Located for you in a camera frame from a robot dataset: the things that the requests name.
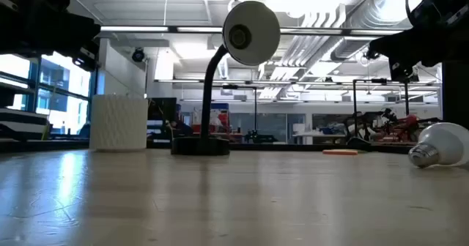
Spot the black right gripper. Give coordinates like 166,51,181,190
367,7,469,67

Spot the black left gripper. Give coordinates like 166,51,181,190
0,11,102,56

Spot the white LED lightbulb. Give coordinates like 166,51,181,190
407,122,469,169

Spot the black gooseneck desk lamp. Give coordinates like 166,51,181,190
170,0,281,157

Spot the long ceiling light strip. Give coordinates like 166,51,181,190
99,25,406,37

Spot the large window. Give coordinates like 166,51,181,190
0,51,97,136

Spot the red and black background robot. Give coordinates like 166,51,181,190
344,108,443,144

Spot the white textured cup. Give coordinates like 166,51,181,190
89,94,149,153

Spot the black monitor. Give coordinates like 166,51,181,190
147,97,178,122

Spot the grey side desk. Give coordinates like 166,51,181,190
0,81,51,141

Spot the orange sticky note pad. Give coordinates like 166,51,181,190
322,149,359,156

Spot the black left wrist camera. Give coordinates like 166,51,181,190
71,40,100,73

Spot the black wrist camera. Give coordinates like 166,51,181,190
71,40,100,73
388,57,421,83

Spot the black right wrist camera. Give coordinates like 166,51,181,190
388,57,421,83

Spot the silver ventilation duct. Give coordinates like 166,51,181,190
329,0,455,62

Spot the black ceiling camera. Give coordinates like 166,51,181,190
131,47,146,63

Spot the black background stand frame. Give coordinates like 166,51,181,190
211,83,259,141
352,78,410,139

